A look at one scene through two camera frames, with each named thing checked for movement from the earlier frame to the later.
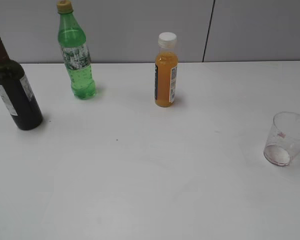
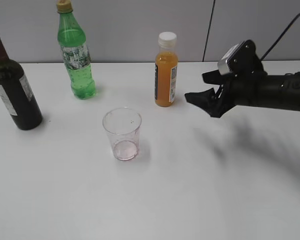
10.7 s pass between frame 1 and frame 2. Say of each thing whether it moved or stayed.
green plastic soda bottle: stayed
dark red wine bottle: stayed
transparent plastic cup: moved
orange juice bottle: stayed
